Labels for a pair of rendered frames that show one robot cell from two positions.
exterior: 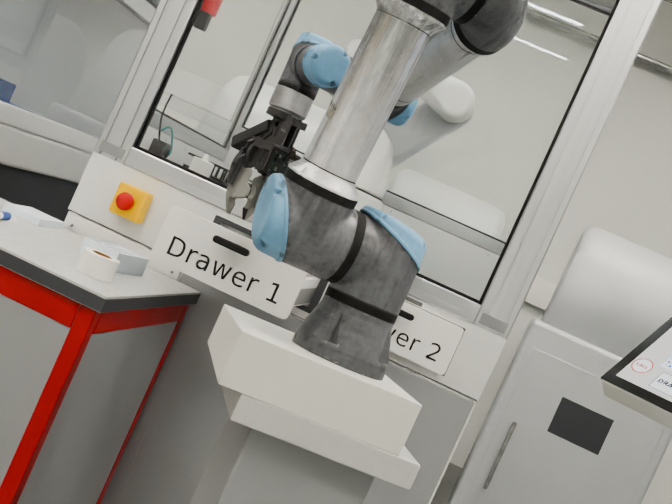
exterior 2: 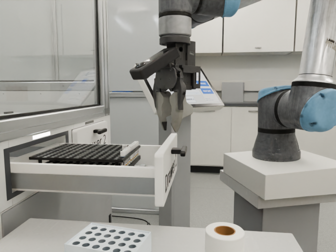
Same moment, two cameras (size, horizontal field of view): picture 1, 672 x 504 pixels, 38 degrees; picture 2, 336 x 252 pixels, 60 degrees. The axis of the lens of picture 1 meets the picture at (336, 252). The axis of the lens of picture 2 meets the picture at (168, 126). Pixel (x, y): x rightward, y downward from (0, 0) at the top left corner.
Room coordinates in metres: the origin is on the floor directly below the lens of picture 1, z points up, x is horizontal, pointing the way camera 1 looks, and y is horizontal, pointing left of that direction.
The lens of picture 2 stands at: (1.86, 0.88, 1.05)
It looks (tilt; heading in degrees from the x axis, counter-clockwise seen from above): 7 degrees down; 270
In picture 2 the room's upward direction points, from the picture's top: straight up
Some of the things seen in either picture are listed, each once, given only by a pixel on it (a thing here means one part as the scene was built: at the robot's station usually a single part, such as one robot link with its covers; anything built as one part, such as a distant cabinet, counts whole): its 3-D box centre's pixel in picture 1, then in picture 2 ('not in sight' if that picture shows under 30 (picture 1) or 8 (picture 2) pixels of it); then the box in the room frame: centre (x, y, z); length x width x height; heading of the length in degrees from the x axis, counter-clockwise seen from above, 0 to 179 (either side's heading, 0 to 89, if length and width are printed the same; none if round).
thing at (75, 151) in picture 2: not in sight; (90, 162); (2.06, 0.15, 0.87); 0.22 x 0.18 x 0.06; 173
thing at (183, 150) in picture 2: (232, 246); (178, 150); (1.83, 0.18, 0.91); 0.07 x 0.04 x 0.01; 83
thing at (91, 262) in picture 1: (97, 264); (224, 240); (1.76, 0.38, 0.78); 0.07 x 0.07 x 0.04
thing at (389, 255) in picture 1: (377, 258); (277, 106); (1.50, -0.06, 1.00); 0.13 x 0.12 x 0.14; 109
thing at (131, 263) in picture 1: (114, 256); (109, 247); (1.96, 0.40, 0.78); 0.12 x 0.08 x 0.04; 162
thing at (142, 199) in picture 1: (130, 202); not in sight; (2.20, 0.46, 0.88); 0.07 x 0.05 x 0.07; 83
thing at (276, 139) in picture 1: (275, 144); (177, 65); (1.84, 0.19, 1.11); 0.09 x 0.08 x 0.12; 42
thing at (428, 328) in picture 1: (393, 324); (92, 139); (2.13, -0.18, 0.87); 0.29 x 0.02 x 0.11; 83
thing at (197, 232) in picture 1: (229, 261); (168, 163); (1.86, 0.18, 0.87); 0.29 x 0.02 x 0.11; 83
